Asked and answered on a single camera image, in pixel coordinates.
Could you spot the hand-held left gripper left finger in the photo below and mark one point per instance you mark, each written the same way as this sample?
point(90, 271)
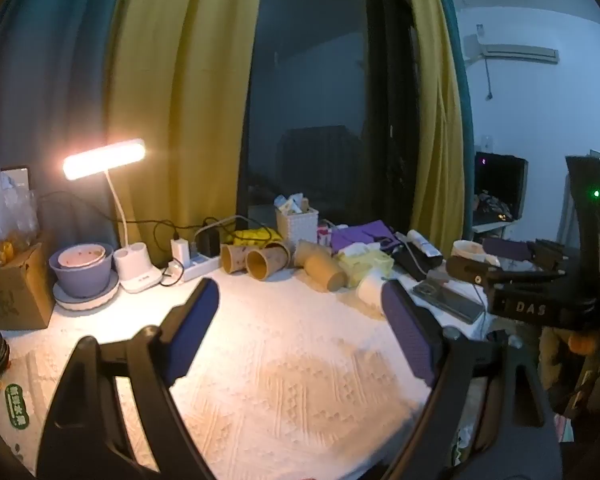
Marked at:
point(196, 327)

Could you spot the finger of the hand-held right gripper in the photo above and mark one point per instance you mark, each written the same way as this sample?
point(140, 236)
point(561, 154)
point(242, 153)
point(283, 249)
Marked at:
point(505, 249)
point(472, 270)

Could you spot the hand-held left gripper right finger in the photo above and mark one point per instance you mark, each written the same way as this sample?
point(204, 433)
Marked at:
point(411, 337)

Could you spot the white paper cup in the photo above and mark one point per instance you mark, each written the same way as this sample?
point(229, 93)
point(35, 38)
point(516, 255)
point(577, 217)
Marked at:
point(371, 290)

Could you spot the brown paper cup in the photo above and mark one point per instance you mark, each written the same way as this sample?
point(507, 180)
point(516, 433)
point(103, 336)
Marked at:
point(266, 262)
point(326, 272)
point(307, 250)
point(234, 258)

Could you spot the white paper bowl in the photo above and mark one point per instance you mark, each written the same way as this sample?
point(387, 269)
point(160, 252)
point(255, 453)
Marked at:
point(467, 249)

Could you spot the grey smartphone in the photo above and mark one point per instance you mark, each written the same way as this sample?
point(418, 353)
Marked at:
point(447, 301)

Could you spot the white tube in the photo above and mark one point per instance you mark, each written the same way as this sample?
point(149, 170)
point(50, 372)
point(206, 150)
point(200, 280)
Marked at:
point(424, 244)

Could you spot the white power strip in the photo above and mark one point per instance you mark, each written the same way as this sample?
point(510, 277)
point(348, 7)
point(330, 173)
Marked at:
point(200, 266)

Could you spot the black flat case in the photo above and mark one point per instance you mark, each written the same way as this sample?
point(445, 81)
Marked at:
point(410, 262)

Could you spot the black monitor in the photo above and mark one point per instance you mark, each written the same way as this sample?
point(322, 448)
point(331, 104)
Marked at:
point(500, 175)

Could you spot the white charger plug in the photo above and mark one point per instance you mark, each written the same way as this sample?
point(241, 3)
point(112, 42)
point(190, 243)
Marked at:
point(180, 251)

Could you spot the black charger plug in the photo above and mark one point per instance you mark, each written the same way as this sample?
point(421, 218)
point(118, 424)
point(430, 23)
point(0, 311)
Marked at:
point(209, 242)

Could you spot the yellow tissue pack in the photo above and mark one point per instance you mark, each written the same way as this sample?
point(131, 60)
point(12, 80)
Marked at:
point(362, 265)

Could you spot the pale round plate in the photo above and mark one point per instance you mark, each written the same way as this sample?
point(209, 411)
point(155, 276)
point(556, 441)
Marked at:
point(107, 292)

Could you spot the yellow packet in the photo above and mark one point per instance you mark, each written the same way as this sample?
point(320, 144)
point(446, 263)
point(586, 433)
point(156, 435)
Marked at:
point(255, 237)

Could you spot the white textured tablecloth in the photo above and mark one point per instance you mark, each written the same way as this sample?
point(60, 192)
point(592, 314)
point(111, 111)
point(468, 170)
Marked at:
point(290, 385)

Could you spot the purple cloth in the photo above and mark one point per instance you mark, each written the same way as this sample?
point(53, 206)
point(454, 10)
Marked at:
point(360, 234)

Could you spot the purple bowl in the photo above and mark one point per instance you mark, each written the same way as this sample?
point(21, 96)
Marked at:
point(82, 277)

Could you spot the yellow curtain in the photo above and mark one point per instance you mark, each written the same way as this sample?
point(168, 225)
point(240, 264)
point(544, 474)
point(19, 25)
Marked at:
point(180, 110)
point(437, 135)

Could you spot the red and white box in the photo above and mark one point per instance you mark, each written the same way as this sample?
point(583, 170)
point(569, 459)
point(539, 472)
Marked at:
point(324, 235)

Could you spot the small pale bowl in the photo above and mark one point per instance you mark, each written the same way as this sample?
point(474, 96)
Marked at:
point(80, 256)

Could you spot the white woven basket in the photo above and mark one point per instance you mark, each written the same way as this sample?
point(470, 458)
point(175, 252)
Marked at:
point(297, 227)

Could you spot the cardboard box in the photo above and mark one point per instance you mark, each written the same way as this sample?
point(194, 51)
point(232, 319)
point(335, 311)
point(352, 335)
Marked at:
point(17, 292)

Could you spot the white desk lamp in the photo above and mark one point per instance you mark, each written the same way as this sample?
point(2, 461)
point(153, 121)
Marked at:
point(105, 159)

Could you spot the clear packet green label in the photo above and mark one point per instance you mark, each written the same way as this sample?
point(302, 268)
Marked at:
point(16, 405)

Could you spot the white air conditioner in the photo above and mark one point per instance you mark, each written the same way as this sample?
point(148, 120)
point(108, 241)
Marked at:
point(520, 53)

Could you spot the clear plastic bag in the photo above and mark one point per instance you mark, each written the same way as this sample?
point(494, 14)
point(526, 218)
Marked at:
point(0, 210)

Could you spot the dark glass window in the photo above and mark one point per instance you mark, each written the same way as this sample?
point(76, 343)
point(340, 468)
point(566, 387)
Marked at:
point(325, 85)

